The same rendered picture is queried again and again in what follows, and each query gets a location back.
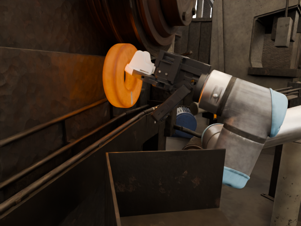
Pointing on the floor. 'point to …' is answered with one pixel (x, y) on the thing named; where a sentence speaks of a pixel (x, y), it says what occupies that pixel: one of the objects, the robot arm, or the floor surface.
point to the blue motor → (185, 122)
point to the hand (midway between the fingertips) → (125, 67)
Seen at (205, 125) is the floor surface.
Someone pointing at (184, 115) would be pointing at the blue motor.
